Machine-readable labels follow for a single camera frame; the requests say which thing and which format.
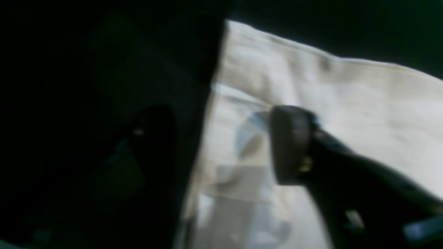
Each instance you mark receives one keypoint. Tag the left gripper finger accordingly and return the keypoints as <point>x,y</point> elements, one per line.
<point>364,204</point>

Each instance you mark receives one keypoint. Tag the white T-shirt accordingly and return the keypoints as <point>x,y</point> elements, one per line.
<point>390,113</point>

